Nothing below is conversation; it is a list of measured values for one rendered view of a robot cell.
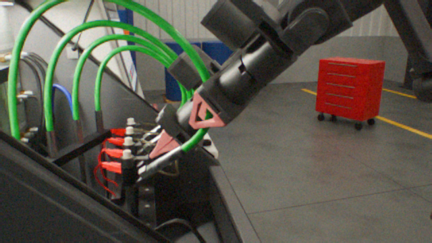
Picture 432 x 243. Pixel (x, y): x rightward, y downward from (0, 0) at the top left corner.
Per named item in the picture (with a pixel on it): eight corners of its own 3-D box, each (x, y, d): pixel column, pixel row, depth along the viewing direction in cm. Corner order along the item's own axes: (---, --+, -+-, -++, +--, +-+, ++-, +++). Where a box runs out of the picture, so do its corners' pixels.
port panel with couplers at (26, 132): (28, 163, 85) (7, 31, 76) (13, 165, 84) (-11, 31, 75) (42, 145, 97) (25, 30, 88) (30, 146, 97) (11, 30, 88)
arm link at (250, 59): (300, 65, 43) (306, 43, 48) (259, 27, 42) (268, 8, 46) (263, 94, 48) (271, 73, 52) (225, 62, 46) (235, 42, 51)
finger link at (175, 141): (138, 135, 75) (168, 104, 72) (163, 158, 76) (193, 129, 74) (128, 146, 68) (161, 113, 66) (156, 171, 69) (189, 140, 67)
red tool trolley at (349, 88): (313, 120, 499) (318, 59, 474) (331, 115, 528) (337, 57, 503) (360, 132, 449) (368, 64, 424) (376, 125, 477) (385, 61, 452)
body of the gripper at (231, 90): (193, 92, 50) (225, 60, 45) (226, 67, 57) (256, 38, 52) (224, 127, 50) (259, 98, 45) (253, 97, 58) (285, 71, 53)
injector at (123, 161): (151, 248, 77) (145, 158, 71) (127, 250, 76) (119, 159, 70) (150, 239, 79) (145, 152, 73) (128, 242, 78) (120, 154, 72)
